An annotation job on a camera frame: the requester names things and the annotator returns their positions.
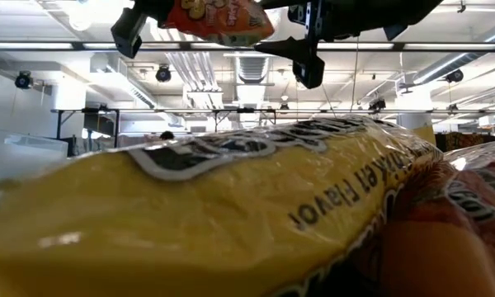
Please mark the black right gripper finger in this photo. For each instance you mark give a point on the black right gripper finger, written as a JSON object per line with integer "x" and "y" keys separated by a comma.
{"x": 293, "y": 48}
{"x": 309, "y": 72}

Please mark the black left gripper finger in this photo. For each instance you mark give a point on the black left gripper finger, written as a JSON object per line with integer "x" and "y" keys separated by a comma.
{"x": 154, "y": 10}
{"x": 128, "y": 35}

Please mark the clear plastic bin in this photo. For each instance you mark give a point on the clear plastic bin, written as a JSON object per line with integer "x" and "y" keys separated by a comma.
{"x": 24, "y": 161}

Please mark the yellow Maruchan noodle pack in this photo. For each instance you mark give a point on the yellow Maruchan noodle pack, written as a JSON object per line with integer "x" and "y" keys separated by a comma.
{"x": 189, "y": 231}

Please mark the black ceiling spotlight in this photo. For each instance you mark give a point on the black ceiling spotlight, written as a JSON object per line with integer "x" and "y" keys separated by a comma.
{"x": 23, "y": 80}
{"x": 163, "y": 74}
{"x": 454, "y": 76}

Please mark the person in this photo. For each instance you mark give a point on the person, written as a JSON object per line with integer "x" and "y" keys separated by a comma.
{"x": 167, "y": 135}

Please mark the patterned orange fabric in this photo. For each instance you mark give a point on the patterned orange fabric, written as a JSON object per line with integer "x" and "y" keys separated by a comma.
{"x": 462, "y": 141}

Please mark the ribbed silver air duct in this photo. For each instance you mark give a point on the ribbed silver air duct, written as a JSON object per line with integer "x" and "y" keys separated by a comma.
{"x": 251, "y": 68}

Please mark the orange Maruchan noodle pack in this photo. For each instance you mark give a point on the orange Maruchan noodle pack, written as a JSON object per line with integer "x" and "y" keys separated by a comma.
{"x": 458, "y": 247}
{"x": 222, "y": 20}

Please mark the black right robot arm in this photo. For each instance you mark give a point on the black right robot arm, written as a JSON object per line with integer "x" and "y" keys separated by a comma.
{"x": 375, "y": 16}

